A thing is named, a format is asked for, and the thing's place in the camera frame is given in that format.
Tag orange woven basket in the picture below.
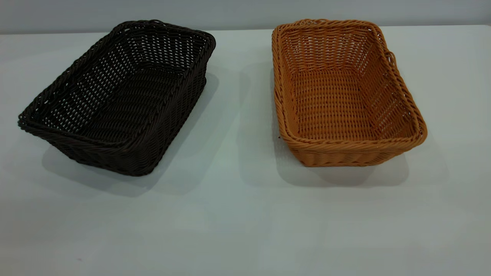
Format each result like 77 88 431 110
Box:
272 18 428 168

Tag black woven basket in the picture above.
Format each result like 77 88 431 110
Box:
17 19 216 177

